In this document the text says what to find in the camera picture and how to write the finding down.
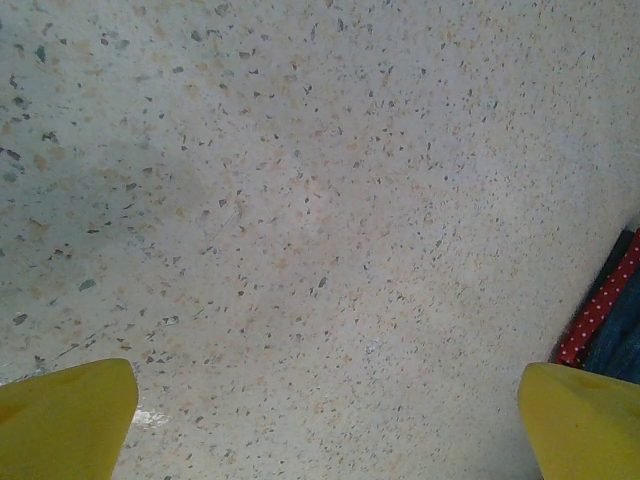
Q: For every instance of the red white-dotted skirt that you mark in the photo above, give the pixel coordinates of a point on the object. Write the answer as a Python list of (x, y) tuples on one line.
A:
[(595, 315)]

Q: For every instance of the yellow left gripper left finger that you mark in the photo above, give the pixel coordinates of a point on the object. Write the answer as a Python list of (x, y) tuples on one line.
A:
[(60, 425)]

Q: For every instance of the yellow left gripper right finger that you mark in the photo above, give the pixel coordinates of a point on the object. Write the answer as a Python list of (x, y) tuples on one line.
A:
[(585, 430)]

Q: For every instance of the dark blue jeans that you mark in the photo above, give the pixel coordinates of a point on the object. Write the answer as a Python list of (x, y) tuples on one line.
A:
[(625, 345)]

